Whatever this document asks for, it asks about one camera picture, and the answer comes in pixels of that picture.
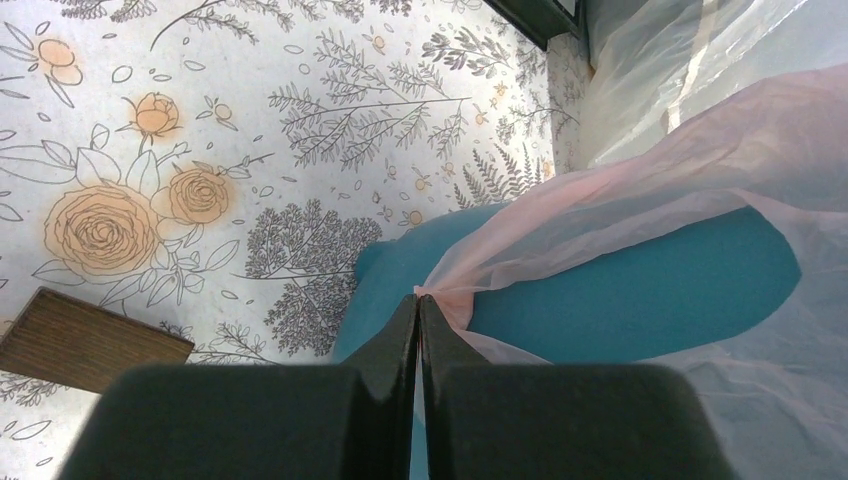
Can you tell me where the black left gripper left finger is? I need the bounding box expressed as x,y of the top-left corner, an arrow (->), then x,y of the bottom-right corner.
60,295 -> 419,479

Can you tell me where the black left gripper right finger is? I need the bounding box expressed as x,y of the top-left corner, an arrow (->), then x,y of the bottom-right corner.
418,296 -> 735,479

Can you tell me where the teal plastic trash bin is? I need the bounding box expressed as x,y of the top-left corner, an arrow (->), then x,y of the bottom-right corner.
331,201 -> 803,480

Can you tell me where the pink plastic trash bag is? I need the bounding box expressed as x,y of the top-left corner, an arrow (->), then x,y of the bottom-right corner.
422,65 -> 847,479

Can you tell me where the floral table mat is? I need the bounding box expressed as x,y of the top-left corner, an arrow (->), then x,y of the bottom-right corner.
0,0 -> 594,480

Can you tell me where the dark brown wooden block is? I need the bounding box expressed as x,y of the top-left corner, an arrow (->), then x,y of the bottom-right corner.
1,287 -> 194,393

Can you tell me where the large translucent bag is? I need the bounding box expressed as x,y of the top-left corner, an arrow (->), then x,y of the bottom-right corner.
579,1 -> 847,167

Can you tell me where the black checkered tray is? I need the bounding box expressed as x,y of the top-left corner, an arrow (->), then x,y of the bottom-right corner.
484,0 -> 586,51

